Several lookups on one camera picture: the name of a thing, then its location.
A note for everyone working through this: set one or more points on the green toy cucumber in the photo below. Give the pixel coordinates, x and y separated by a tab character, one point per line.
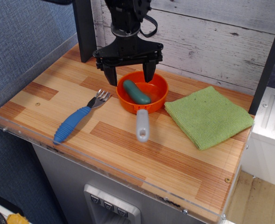
135	93

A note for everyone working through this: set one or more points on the black frame post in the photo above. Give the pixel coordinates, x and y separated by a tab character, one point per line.
264	79
85	28

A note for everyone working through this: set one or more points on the grey cabinet with button panel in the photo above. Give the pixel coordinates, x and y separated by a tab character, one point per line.
88	196

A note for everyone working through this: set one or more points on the green microfibre cloth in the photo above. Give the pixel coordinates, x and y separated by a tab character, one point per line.
208	118

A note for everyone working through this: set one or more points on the yellow and black object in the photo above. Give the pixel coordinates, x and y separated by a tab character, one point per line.
13	219

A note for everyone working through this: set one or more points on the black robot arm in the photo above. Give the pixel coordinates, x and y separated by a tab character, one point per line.
127	16

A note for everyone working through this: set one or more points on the black left frame post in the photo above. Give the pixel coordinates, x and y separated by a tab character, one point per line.
85	28

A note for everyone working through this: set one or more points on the black right frame post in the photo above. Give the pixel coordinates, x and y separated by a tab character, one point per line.
264	79

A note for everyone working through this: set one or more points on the orange pot grey handle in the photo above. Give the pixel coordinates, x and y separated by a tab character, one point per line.
157	89

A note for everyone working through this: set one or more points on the clear acrylic table guard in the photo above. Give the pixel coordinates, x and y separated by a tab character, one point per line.
43	82

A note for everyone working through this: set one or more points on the white ribbed box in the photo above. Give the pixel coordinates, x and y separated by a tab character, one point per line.
259	156

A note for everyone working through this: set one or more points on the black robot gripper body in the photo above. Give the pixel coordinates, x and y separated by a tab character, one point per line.
125	51

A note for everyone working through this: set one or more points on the blue handled metal fork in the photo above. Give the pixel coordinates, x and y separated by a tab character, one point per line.
68	126

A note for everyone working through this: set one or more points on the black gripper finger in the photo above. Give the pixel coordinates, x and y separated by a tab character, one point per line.
110	74
149	70

